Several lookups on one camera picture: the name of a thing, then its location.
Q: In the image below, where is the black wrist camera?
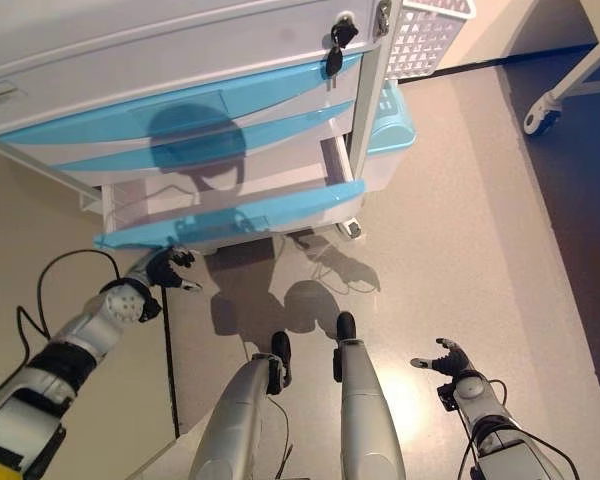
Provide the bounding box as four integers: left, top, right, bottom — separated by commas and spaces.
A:
437, 383, 456, 414
138, 295, 162, 324

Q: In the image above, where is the metal cart latch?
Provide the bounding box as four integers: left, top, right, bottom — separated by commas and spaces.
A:
373, 1, 392, 37

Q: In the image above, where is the white perforated side basket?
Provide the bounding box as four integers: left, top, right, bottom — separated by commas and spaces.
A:
382, 0, 477, 81

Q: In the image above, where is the cart caster wheel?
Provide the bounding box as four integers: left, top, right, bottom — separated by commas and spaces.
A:
335, 217, 364, 240

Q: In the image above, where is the black cart key bunch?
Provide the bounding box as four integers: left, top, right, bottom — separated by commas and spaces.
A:
324, 14, 360, 91

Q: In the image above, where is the robot right silver leg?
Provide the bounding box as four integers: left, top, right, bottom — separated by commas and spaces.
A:
332, 339, 406, 480

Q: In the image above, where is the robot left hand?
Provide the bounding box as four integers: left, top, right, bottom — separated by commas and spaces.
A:
144, 245, 204, 294

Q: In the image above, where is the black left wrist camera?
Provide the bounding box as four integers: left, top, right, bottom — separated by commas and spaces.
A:
138, 295, 162, 324

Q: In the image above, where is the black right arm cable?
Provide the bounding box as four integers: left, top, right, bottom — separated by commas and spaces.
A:
457, 379, 574, 480

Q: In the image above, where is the white floor cable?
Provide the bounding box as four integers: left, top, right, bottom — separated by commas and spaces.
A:
307, 234, 354, 297

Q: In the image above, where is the blue white cart drawer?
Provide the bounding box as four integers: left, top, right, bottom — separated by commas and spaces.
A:
49, 99, 356, 174
0, 52, 364, 149
93, 134, 367, 251

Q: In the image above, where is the blue lidded waste bin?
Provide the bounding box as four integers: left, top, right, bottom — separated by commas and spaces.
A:
352, 81, 417, 195

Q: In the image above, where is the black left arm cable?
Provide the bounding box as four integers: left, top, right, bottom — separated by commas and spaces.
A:
17, 249, 124, 354

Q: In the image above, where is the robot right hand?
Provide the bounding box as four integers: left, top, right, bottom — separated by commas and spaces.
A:
410, 338, 474, 381

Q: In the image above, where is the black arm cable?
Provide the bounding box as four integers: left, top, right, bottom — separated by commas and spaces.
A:
17, 249, 124, 354
457, 379, 574, 480

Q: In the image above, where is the white medical cart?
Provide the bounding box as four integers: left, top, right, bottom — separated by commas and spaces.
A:
0, 0, 396, 251

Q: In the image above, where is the robot left black foot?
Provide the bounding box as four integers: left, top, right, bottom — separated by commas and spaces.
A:
271, 330, 292, 391

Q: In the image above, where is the black floor edge strip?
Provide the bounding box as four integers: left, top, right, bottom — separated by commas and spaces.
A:
162, 287, 182, 437

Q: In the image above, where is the robot black foot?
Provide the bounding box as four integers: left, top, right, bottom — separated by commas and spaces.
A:
271, 330, 292, 391
335, 312, 356, 342

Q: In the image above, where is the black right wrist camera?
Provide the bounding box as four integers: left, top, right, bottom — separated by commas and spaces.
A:
437, 383, 456, 414

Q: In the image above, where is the robot right black foot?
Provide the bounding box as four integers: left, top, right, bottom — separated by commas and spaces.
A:
335, 312, 356, 342

